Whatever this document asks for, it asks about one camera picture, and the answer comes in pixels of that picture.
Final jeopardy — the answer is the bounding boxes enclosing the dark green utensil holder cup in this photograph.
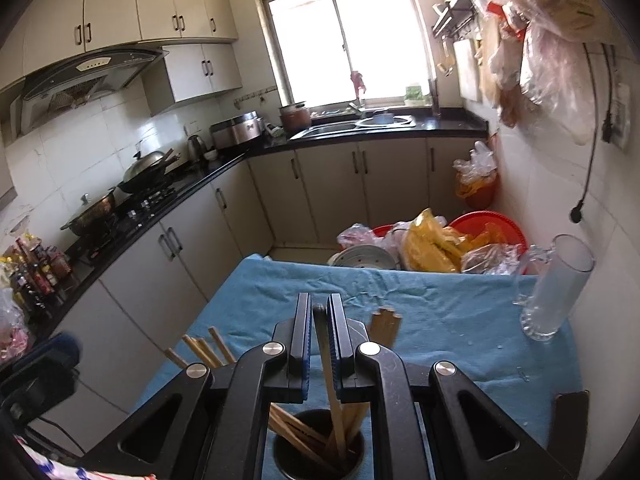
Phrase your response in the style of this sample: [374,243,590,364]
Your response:
[272,408,366,479]

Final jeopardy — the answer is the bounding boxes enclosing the kitchen sink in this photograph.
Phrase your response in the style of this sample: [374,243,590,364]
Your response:
[291,112,416,140]

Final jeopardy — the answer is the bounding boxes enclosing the sauce bottles group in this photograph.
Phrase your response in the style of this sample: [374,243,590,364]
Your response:
[1,232,74,326]

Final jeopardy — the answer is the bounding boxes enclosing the blue towel table cloth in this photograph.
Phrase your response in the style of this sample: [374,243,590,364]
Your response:
[131,256,582,444]

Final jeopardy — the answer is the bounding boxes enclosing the black smartphone brown case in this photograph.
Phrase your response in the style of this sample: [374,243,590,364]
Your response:
[547,390,590,477]

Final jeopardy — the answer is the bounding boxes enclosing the yellow plastic bag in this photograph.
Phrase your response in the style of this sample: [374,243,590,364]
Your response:
[399,208,506,273]

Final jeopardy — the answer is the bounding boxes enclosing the steel cooking pot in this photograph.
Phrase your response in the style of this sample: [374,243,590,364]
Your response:
[60,186,116,236]

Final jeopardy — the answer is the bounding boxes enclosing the clear glass mug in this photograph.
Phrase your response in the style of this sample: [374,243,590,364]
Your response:
[513,234,596,341]

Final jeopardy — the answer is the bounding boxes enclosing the red plastic basin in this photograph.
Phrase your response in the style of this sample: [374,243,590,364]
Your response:
[372,208,527,275]

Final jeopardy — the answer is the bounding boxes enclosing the black wok on stove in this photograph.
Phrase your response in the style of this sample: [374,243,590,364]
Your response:
[117,148,180,194]

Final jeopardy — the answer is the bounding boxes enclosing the orange trash bin with bag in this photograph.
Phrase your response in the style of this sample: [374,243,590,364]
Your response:
[452,141,499,210]

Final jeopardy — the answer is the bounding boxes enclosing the electric kettle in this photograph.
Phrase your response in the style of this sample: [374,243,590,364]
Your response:
[188,134,207,164]

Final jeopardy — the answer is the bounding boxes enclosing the range hood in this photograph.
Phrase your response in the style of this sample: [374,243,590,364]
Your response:
[9,46,167,140]

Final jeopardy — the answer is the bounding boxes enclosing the silver rice cooker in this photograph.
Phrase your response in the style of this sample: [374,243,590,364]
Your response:
[209,110,264,150]

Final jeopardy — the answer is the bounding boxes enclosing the brown clay pot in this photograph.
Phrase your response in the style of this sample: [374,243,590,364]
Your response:
[279,102,311,134]

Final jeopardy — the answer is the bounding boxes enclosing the hanging plastic bags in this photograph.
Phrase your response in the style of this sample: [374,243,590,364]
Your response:
[472,0,611,145]

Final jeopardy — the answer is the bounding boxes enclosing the black power cable with plug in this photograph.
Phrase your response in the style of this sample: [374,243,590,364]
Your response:
[569,41,616,226]

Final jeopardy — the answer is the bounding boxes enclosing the wall utensil rack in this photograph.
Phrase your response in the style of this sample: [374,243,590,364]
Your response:
[432,0,477,41]

